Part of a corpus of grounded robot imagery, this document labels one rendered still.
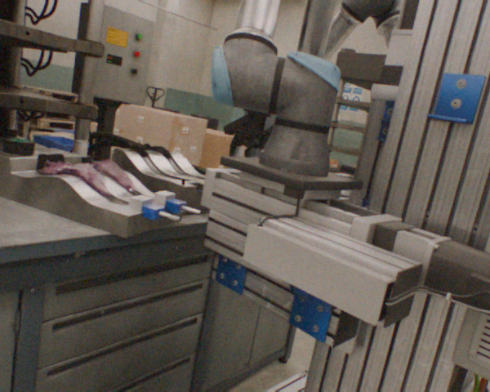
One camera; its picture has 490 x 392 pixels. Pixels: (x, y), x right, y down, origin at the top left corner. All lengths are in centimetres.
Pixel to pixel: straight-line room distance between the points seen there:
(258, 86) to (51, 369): 85
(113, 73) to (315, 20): 120
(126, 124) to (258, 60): 501
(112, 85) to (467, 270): 174
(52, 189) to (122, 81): 107
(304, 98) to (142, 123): 482
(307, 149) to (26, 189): 74
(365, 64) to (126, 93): 364
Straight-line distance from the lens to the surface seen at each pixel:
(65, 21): 873
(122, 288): 127
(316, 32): 118
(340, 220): 81
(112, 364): 138
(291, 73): 89
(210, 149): 609
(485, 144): 91
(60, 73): 867
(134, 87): 221
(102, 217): 110
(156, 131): 544
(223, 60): 90
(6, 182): 131
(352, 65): 544
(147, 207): 109
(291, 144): 88
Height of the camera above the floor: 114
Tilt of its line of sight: 11 degrees down
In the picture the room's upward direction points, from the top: 11 degrees clockwise
